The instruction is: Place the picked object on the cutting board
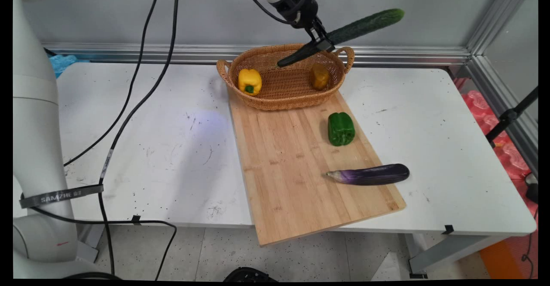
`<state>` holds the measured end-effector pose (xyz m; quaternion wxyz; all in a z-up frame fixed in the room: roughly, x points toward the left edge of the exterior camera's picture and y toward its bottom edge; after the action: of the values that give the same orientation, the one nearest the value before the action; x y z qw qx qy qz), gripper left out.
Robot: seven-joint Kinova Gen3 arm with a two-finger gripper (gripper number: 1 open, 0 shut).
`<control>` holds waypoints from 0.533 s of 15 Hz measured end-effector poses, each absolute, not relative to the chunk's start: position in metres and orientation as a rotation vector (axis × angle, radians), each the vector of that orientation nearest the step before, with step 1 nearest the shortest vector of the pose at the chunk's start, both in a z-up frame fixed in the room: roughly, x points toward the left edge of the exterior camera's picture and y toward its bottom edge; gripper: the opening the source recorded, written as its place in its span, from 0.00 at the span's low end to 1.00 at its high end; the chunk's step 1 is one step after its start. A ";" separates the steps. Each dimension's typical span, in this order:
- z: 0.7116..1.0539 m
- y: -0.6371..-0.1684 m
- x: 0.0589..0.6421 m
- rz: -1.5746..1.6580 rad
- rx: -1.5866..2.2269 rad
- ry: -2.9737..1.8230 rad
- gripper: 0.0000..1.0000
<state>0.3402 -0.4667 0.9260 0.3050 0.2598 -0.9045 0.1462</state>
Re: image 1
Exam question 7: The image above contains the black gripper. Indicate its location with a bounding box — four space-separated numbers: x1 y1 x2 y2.
272 0 336 55

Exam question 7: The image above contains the long dark green cucumber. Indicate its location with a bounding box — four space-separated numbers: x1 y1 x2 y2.
277 8 405 68

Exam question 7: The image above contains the orange bell pepper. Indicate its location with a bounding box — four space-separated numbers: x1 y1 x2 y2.
310 63 330 91

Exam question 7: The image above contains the woven wicker basket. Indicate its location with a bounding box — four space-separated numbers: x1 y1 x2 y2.
216 44 356 112

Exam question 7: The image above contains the yellow bell pepper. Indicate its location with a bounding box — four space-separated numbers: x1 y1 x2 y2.
238 69 263 97

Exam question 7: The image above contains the green bell pepper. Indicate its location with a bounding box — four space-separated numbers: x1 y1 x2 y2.
328 112 356 147

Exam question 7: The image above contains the bamboo cutting board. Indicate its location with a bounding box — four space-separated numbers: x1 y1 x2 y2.
227 85 407 247

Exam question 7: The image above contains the purple eggplant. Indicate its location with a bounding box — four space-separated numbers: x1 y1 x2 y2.
327 164 410 186

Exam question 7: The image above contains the black tripod stand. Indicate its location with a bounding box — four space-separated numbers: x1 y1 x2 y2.
486 87 538 148

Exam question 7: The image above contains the pink bubble wrap sheet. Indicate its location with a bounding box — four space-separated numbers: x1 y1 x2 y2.
461 90 532 180

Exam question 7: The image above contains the black round object on floor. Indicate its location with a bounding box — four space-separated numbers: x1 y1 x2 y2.
223 267 279 282

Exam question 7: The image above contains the grey metal table leg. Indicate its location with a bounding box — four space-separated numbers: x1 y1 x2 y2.
404 234 508 279
76 223 105 264

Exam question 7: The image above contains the small black device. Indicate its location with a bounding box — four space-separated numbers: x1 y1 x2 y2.
525 173 538 204

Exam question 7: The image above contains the blue bubble wrap sheet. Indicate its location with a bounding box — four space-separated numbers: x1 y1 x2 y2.
48 54 91 79

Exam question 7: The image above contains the aluminium frame rail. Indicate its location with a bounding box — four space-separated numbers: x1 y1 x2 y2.
42 43 472 67
466 56 538 176

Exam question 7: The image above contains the aluminium frame post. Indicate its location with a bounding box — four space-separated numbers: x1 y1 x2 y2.
467 0 536 57

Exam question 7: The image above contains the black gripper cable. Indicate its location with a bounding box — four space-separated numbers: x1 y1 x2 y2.
64 0 164 167

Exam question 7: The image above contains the thick black cable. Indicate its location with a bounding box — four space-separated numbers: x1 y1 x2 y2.
97 0 180 277

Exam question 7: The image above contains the black cable looping to floor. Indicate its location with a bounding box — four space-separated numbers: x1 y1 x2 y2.
29 206 178 280

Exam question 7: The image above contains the thin black cable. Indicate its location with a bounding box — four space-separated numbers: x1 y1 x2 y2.
521 207 538 279

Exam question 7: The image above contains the grey velcro strap with print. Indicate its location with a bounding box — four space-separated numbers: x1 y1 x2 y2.
19 184 104 209

